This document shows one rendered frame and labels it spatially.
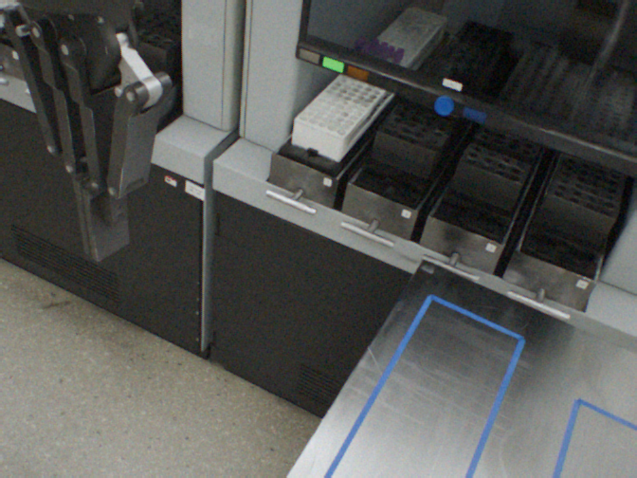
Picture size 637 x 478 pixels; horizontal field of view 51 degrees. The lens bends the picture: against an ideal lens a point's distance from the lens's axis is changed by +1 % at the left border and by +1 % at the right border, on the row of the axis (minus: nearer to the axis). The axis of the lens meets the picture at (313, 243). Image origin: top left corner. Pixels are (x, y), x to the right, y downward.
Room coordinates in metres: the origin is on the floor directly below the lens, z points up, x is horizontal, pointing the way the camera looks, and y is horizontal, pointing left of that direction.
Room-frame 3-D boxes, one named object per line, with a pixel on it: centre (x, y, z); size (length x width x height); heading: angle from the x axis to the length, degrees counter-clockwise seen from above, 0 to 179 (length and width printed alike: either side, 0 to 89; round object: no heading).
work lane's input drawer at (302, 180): (1.27, -0.07, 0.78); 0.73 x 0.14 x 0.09; 160
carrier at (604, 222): (0.90, -0.42, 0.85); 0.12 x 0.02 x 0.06; 69
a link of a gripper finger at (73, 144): (0.36, 0.16, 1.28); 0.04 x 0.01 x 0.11; 148
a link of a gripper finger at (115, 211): (0.34, 0.13, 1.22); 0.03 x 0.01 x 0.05; 58
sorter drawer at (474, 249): (1.17, -0.36, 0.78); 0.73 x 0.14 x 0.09; 160
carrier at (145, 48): (1.19, 0.39, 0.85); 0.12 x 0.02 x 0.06; 71
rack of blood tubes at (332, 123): (1.14, -0.02, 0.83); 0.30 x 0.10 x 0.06; 160
